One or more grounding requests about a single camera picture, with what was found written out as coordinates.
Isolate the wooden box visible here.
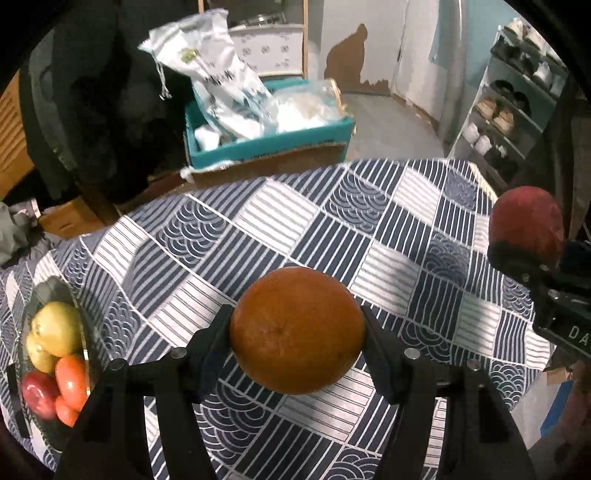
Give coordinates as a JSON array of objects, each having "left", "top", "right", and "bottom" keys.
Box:
[{"left": 39, "top": 196, "right": 116, "bottom": 241}]

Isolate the white printed plastic bag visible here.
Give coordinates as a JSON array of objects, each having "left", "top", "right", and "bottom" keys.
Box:
[{"left": 137, "top": 8, "right": 273, "bottom": 139}]

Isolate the group of assorted shoes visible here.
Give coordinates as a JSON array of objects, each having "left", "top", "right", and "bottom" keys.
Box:
[{"left": 464, "top": 18, "right": 568, "bottom": 171}]

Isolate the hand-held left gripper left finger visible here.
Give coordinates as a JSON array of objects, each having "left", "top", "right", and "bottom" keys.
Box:
[{"left": 54, "top": 304, "right": 236, "bottom": 480}]

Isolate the blue white patterned tablecloth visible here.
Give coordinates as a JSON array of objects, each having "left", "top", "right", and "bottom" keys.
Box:
[{"left": 0, "top": 157, "right": 555, "bottom": 480}]

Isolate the small yellow fruit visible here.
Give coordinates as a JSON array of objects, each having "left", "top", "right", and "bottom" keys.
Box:
[{"left": 25, "top": 332, "right": 61, "bottom": 374}]

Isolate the glass jar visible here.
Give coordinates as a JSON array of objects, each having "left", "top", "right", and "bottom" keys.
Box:
[{"left": 240, "top": 13, "right": 287, "bottom": 27}]

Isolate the white door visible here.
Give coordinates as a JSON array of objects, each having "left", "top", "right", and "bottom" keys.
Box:
[{"left": 392, "top": 0, "right": 465, "bottom": 123}]

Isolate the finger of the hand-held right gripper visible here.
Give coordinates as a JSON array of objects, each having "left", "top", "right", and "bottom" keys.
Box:
[
  {"left": 561, "top": 240, "right": 591, "bottom": 280},
  {"left": 487, "top": 240, "right": 565, "bottom": 283}
]

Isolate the wooden louvre door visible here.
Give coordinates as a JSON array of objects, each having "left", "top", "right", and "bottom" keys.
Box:
[{"left": 0, "top": 69, "right": 35, "bottom": 190}]

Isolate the shoe rack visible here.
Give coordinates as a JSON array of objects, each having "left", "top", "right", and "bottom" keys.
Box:
[{"left": 445, "top": 25, "right": 573, "bottom": 185}]

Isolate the teal cardboard box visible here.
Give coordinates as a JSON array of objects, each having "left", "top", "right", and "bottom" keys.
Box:
[{"left": 182, "top": 78, "right": 356, "bottom": 188}]

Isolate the small white crumpled packet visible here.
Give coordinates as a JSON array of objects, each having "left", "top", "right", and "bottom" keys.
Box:
[{"left": 194, "top": 126, "right": 222, "bottom": 151}]

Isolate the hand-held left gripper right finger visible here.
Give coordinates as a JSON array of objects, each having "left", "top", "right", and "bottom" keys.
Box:
[{"left": 359, "top": 305, "right": 539, "bottom": 480}]

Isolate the clear plastic bag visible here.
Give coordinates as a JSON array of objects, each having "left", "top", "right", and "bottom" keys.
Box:
[{"left": 265, "top": 79, "right": 347, "bottom": 134}]

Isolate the black jacket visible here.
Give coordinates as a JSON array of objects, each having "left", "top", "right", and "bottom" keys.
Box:
[{"left": 28, "top": 0, "right": 204, "bottom": 204}]

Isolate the white patterned storage box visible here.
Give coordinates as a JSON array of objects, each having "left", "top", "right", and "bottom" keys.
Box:
[{"left": 228, "top": 23, "right": 305, "bottom": 77}]

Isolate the small red apple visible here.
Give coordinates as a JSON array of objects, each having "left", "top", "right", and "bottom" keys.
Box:
[{"left": 21, "top": 370, "right": 63, "bottom": 421}]

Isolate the large orange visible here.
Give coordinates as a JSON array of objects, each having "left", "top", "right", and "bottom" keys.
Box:
[{"left": 229, "top": 267, "right": 367, "bottom": 395}]

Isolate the grey cloth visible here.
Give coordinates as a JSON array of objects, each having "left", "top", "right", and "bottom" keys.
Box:
[{"left": 0, "top": 200, "right": 47, "bottom": 268}]

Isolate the dark glass leaf-shaped plate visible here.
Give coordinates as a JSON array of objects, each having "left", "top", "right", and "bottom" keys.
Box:
[{"left": 8, "top": 276, "right": 100, "bottom": 453}]

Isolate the large red apple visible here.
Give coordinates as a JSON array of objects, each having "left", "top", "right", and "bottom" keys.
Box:
[{"left": 488, "top": 186, "right": 565, "bottom": 264}]

